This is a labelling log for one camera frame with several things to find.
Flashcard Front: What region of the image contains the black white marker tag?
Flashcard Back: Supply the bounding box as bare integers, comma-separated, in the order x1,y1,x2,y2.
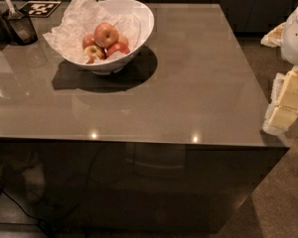
21,1,61,18

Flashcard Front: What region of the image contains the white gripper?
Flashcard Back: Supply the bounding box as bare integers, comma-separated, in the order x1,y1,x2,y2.
260,6,298,135

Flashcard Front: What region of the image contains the front yellowish red apple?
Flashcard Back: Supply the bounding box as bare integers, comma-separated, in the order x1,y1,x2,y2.
84,46,106,64

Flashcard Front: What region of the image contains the left red apple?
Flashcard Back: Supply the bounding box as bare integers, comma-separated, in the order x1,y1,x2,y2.
82,34,95,49

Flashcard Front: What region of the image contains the back right partly hidden apple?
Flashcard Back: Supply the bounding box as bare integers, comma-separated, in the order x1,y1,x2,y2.
118,34,129,46

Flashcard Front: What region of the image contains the white handled utensil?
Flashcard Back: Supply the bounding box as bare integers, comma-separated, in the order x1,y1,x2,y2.
4,0,17,17

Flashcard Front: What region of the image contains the large top red apple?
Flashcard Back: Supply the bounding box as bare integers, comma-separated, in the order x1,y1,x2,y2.
93,23,119,49

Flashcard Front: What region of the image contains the white crumpled paper liner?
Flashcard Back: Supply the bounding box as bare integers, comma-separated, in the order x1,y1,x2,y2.
44,0,141,64

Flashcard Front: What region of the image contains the white bowl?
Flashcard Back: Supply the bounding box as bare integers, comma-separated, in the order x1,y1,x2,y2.
61,0,154,74

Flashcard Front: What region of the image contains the dark glass container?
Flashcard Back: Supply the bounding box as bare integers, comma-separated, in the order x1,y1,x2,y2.
2,10,38,46

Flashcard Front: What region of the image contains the black floor cable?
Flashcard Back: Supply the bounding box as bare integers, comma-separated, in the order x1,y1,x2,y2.
0,177,58,238

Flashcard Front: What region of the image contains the right front red apple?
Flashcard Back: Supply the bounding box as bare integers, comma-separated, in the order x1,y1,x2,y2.
106,42,130,58

